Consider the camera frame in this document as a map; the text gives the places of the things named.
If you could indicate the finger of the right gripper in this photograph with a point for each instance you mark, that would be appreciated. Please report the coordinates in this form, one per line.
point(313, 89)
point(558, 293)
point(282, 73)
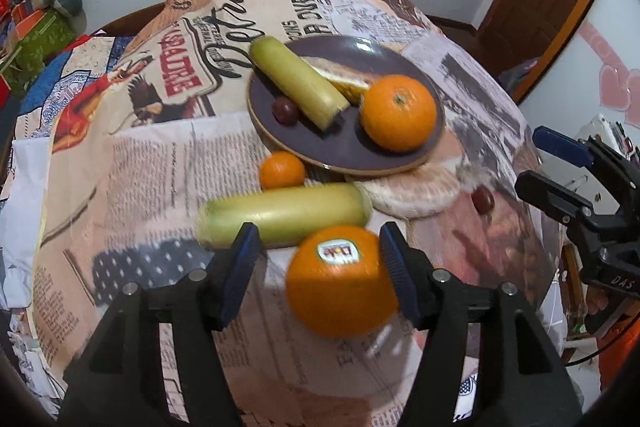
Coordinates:
point(554, 200)
point(561, 146)

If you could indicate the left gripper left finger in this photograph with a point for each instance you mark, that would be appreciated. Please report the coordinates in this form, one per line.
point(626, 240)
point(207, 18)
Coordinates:
point(228, 275)

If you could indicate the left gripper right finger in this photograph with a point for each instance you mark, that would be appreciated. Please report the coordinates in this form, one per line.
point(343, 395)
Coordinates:
point(409, 271)

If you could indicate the large orange with sticker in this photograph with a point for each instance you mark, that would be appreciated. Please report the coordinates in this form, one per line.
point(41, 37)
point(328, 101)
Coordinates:
point(337, 284)

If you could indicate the dark red grape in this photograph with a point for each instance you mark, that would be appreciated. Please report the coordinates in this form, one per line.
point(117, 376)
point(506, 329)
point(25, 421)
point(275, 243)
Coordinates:
point(285, 111)
point(483, 200)

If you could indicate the small mandarin near plate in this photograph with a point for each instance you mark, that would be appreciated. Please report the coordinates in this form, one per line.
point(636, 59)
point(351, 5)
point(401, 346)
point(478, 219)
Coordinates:
point(280, 170)

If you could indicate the newspaper print tablecloth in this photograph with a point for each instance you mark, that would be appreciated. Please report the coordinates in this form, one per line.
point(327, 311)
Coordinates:
point(181, 120)

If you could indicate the green patterned box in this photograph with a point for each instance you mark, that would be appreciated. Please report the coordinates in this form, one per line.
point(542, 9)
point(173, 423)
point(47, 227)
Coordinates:
point(36, 41)

